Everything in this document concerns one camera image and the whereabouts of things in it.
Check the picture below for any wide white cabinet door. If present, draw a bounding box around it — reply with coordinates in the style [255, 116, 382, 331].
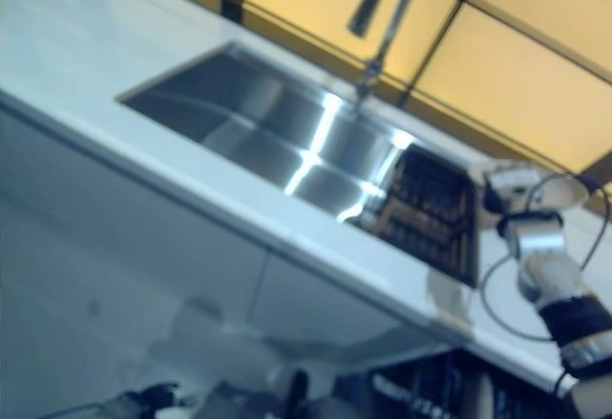
[0, 102, 269, 419]

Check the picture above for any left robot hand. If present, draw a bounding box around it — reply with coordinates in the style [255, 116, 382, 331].
[116, 382, 182, 411]

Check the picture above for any dishwasher wire rack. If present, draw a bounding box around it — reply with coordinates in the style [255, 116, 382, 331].
[366, 345, 576, 419]

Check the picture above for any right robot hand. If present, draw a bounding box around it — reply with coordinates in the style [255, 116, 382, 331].
[480, 163, 546, 214]

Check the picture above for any narrow white cabinet door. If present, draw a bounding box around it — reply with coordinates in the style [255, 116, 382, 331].
[248, 246, 446, 358]

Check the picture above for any chrome kitchen faucet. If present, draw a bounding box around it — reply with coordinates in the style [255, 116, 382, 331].
[346, 0, 430, 100]

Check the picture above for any stainless steel sink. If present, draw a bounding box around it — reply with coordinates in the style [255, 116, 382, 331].
[113, 39, 480, 290]

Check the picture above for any black dish drying rack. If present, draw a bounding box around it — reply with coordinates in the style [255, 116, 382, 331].
[342, 144, 481, 290]

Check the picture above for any robot left leg black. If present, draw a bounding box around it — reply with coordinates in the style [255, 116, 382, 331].
[288, 369, 311, 407]

